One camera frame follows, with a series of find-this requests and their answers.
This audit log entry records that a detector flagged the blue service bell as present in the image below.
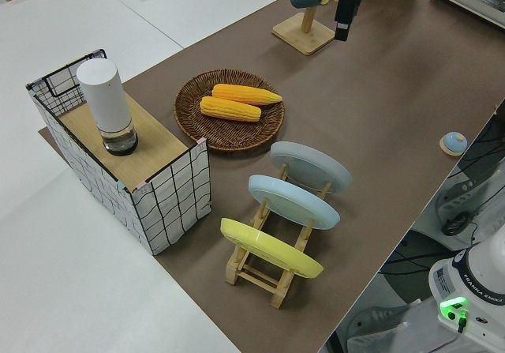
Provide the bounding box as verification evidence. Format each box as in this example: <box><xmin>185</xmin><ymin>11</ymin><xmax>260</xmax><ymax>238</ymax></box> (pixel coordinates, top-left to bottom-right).
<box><xmin>439</xmin><ymin>131</ymin><xmax>468</xmax><ymax>156</ymax></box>

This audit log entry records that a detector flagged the wire grid shelf wooden top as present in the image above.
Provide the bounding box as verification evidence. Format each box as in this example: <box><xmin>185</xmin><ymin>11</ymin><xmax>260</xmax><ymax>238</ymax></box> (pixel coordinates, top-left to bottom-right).
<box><xmin>26</xmin><ymin>47</ymin><xmax>213</xmax><ymax>256</ymax></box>

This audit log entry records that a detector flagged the black coiled cable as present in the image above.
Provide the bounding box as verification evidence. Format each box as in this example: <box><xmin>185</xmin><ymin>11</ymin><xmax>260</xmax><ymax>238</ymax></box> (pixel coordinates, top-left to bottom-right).
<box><xmin>440</xmin><ymin>210</ymin><xmax>479</xmax><ymax>238</ymax></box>

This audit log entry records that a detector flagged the light blue plate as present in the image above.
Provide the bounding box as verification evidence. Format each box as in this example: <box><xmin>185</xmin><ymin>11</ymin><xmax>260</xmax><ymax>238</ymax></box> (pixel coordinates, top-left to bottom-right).
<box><xmin>248</xmin><ymin>174</ymin><xmax>341</xmax><ymax>231</ymax></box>

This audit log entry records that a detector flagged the wooden plate rack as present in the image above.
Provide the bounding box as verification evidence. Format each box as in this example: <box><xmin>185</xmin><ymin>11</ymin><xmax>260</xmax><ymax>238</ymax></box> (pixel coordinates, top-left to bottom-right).
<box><xmin>224</xmin><ymin>162</ymin><xmax>333</xmax><ymax>310</ymax></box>

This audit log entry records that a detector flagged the yellow plate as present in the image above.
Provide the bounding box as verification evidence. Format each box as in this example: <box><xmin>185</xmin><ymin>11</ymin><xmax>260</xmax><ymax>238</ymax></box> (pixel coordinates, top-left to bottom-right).
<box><xmin>219</xmin><ymin>217</ymin><xmax>324</xmax><ymax>280</ymax></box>

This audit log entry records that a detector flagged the brown table mat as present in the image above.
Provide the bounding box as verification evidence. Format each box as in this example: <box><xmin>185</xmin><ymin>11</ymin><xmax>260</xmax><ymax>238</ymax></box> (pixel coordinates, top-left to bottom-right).
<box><xmin>38</xmin><ymin>0</ymin><xmax>505</xmax><ymax>353</ymax></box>

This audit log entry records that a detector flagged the white cylinder bottle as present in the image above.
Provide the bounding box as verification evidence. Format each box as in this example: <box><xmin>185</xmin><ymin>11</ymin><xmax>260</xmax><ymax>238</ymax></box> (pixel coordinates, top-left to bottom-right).
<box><xmin>76</xmin><ymin>58</ymin><xmax>139</xmax><ymax>156</ymax></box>

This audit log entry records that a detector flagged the yellow corn cob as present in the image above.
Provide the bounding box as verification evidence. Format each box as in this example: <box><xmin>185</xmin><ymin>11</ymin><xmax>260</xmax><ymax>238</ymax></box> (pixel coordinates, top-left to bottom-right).
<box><xmin>211</xmin><ymin>83</ymin><xmax>284</xmax><ymax>107</ymax></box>
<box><xmin>200</xmin><ymin>96</ymin><xmax>262</xmax><ymax>123</ymax></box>

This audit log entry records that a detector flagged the round wicker basket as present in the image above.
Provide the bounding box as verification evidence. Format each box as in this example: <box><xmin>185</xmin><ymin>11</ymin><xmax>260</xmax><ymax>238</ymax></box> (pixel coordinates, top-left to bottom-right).
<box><xmin>174</xmin><ymin>68</ymin><xmax>286</xmax><ymax>152</ymax></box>

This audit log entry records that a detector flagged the grey plate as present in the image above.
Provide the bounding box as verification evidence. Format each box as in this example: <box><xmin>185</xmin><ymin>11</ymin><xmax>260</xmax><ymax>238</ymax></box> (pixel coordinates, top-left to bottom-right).
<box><xmin>270</xmin><ymin>141</ymin><xmax>353</xmax><ymax>194</ymax></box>

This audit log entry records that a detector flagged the wooden mug stand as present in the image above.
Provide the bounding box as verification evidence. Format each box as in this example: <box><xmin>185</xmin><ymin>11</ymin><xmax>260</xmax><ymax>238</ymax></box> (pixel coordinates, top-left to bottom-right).
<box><xmin>271</xmin><ymin>0</ymin><xmax>336</xmax><ymax>57</ymax></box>

